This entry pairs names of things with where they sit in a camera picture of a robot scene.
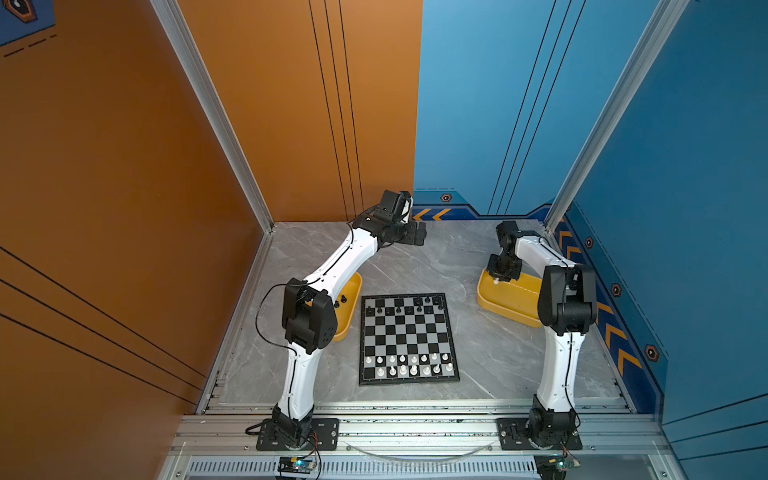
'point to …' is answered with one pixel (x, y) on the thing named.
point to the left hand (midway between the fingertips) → (415, 228)
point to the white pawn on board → (368, 360)
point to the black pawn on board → (370, 312)
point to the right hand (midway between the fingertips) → (494, 275)
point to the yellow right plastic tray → (513, 300)
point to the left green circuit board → (298, 464)
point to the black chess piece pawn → (343, 299)
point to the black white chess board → (406, 339)
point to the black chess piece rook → (337, 304)
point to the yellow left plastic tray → (346, 305)
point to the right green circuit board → (554, 466)
